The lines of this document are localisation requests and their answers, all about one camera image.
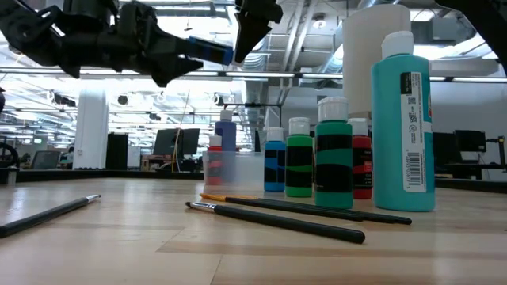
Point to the small dark red paint bottle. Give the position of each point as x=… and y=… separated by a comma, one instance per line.
x=362, y=166

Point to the large periwinkle paint bottle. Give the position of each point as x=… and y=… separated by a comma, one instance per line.
x=226, y=136

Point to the black cabinet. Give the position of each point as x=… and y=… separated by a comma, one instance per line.
x=117, y=152

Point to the black paintbrush wide orange bristles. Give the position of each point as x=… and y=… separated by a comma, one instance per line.
x=396, y=219

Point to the person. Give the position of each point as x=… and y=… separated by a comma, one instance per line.
x=69, y=155

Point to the small sky blue paint bottle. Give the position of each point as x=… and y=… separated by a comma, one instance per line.
x=275, y=166

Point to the black monitor stand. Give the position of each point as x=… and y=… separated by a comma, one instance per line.
x=501, y=152

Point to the black office desk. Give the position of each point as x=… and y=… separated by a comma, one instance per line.
x=475, y=168

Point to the black computer monitor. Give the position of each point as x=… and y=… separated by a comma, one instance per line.
x=443, y=148
x=166, y=141
x=191, y=141
x=470, y=141

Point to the white shade wooden base lamp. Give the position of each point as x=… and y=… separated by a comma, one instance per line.
x=362, y=59

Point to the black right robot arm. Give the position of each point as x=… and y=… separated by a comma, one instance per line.
x=483, y=23

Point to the black paintbrush silver ferrule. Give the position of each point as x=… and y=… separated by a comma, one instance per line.
x=47, y=215
x=297, y=225

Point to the small teal green paint bottle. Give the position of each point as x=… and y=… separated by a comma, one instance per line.
x=334, y=166

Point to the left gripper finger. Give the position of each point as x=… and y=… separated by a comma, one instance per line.
x=172, y=69
x=172, y=42

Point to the large turquoise paint bottle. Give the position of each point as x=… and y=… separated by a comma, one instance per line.
x=390, y=138

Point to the clear plastic bin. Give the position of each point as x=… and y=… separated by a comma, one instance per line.
x=247, y=168

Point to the black paintbrush narrow orange bristles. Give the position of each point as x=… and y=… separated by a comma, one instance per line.
x=348, y=217

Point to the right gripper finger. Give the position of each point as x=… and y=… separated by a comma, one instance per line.
x=249, y=33

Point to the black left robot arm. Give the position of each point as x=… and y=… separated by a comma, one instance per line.
x=27, y=35

